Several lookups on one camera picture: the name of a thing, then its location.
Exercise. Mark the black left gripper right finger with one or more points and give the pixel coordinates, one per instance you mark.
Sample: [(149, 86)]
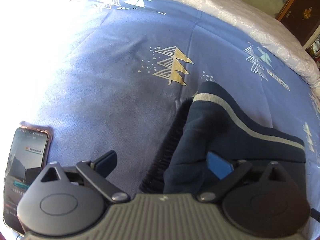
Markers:
[(229, 175)]

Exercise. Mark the dark navy pants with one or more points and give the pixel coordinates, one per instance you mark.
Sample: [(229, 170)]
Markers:
[(212, 122)]

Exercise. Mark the smartphone with pink case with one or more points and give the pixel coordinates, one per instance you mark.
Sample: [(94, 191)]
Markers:
[(27, 157)]

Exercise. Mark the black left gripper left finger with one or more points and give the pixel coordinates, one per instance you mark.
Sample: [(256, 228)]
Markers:
[(94, 174)]

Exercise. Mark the white embossed quilt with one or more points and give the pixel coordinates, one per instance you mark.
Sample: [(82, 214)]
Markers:
[(267, 31)]

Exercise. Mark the dark wooden cabinet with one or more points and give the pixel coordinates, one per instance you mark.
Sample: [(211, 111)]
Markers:
[(301, 18)]

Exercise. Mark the blue patterned bed sheet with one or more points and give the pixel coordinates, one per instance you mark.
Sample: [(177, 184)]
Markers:
[(112, 74)]

